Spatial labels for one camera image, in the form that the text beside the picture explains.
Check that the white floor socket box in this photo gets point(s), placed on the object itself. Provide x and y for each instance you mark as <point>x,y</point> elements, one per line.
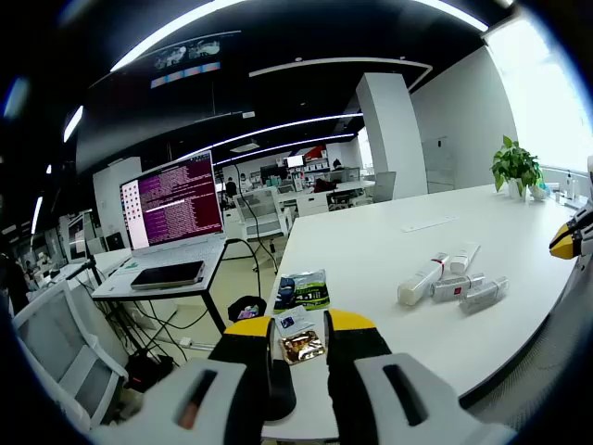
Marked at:
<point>185,342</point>

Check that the hanging dark display panel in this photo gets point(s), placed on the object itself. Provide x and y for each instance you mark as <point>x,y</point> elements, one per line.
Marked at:
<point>185,62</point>

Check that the white mesh background chair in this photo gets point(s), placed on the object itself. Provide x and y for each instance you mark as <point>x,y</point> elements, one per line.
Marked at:
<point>261,208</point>

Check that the silver laptop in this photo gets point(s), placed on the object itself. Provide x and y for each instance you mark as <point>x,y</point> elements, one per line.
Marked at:
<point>176,204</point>

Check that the black power box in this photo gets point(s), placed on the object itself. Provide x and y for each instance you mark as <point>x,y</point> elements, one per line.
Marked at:
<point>148,371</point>

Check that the gold foil skincare sachet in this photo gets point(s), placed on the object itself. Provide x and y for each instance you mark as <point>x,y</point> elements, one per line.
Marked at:
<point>301,347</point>

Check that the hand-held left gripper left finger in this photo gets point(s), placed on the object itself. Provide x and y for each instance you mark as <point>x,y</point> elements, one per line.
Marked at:
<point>241,371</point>

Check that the small clear-capped white skincare bottle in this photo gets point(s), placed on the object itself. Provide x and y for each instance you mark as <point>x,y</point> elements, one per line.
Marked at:
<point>456,287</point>
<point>484,294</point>

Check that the dark tablet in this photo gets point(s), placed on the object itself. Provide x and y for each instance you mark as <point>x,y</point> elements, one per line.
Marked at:
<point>167,275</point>

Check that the green black skincare sachet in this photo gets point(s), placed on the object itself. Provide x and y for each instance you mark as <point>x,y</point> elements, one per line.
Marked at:
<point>301,292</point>

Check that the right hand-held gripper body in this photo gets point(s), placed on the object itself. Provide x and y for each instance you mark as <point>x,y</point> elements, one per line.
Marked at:
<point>590,171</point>

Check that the green potted plant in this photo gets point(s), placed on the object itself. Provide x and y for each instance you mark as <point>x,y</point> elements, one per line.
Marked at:
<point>516,164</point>

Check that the grey background chair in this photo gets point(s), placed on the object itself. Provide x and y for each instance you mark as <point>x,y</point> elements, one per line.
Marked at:
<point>384,185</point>

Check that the tall white red-collared skincare bottle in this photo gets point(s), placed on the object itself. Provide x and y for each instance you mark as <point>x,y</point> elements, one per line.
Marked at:
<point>421,280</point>

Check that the small white blue skincare sachet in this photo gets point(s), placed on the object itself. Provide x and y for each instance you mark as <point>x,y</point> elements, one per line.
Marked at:
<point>294,321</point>

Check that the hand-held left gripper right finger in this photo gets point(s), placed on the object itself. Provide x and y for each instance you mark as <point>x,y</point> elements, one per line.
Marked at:
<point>357,343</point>

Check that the white skincare squeeze tube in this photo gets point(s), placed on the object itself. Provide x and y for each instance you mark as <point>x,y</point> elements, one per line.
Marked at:
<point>464,258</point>

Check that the small white black-legged desk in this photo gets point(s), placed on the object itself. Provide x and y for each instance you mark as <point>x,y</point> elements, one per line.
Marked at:
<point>120,285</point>

